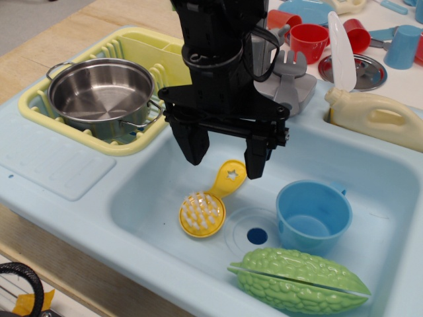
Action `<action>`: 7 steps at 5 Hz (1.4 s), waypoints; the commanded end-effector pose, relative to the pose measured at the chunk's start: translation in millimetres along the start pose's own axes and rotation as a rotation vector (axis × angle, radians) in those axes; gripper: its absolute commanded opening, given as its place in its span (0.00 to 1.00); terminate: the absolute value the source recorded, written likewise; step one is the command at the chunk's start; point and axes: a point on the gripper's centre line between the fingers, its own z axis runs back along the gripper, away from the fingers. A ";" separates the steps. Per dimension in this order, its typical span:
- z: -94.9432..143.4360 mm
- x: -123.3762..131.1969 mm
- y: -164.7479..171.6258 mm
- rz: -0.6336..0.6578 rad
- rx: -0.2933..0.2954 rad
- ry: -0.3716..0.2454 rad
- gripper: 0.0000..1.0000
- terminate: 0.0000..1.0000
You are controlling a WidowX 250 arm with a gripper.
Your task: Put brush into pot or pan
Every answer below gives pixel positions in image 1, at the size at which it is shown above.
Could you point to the steel pot lid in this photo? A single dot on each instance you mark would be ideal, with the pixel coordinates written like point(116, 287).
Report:
point(370, 74)

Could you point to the blue plastic cup in sink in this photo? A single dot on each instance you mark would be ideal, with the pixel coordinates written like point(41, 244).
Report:
point(312, 216)

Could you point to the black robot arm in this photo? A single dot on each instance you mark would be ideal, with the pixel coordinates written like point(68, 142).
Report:
point(218, 35)

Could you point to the red cup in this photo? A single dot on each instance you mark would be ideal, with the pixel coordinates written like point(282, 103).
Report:
point(278, 19)
point(309, 39)
point(359, 38)

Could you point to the blue plastic utensil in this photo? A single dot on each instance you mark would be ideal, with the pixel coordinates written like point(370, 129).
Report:
point(382, 38)

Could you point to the grey toy faucet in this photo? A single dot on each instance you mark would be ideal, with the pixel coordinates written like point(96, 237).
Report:
point(288, 84)

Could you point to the cream toy appliance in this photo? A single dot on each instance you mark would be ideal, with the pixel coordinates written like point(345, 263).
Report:
point(348, 6)

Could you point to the blue cup on table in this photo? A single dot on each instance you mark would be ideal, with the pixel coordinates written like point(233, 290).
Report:
point(403, 48)

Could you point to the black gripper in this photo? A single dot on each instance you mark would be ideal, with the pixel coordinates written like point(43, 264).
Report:
point(225, 102)

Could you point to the red cup front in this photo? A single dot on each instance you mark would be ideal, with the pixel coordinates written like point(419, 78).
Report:
point(309, 39)

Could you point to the yellow tape piece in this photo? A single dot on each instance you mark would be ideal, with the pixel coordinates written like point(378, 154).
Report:
point(25, 303)

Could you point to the blue plastic plate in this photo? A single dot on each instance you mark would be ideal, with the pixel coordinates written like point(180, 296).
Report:
point(311, 12)

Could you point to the yellow dish brush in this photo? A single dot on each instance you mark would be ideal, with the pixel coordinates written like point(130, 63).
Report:
point(203, 213)

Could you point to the red cup right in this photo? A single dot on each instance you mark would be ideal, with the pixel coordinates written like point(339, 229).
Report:
point(359, 38)

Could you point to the white plastic spatula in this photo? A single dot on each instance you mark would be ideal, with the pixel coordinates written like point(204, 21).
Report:
point(342, 57)

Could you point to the light blue toy sink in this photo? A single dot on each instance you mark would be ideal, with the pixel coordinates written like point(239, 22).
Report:
point(123, 211)

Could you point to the stainless steel pot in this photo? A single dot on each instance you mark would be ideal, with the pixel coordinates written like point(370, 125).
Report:
point(110, 97)

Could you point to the cream detergent bottle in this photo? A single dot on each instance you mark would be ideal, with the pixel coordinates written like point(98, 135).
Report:
point(376, 116)

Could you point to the green bitter melon toy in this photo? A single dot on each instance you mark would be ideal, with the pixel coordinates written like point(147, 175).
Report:
point(299, 282)

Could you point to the red cup left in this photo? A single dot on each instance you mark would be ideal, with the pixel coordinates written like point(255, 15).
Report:
point(278, 19)

